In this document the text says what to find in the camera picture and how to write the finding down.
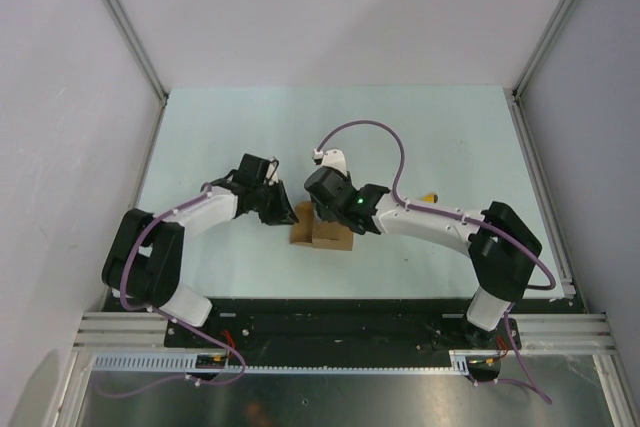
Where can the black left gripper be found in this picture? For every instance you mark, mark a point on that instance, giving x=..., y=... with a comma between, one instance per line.
x=283, y=214

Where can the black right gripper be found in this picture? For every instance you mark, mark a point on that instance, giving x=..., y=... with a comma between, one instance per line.
x=322, y=212

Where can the brown cardboard express box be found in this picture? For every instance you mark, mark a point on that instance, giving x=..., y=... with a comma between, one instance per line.
x=311, y=232

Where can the yellow utility knife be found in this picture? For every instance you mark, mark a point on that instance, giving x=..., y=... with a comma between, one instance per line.
x=431, y=197

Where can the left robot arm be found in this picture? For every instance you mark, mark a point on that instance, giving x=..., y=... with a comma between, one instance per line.
x=143, y=266

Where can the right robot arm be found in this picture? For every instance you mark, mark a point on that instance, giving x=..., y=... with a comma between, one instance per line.
x=502, y=249

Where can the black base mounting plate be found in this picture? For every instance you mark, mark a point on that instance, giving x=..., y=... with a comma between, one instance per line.
x=352, y=354

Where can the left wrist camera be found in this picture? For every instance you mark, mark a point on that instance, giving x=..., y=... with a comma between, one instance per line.
x=271, y=177

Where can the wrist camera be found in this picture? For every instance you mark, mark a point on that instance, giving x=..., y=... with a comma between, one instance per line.
x=271, y=177
x=332, y=158

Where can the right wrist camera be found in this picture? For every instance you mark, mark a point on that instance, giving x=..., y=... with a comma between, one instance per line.
x=332, y=158

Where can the white slotted cable duct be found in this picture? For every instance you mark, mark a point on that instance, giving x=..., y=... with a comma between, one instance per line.
x=192, y=363

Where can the left aluminium corner post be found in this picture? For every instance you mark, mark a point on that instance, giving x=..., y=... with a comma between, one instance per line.
x=132, y=41

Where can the aluminium corner post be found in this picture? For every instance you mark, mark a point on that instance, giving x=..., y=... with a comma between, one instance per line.
x=132, y=41
x=556, y=24

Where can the right aluminium corner post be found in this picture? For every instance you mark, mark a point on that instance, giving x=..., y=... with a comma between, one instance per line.
x=556, y=24

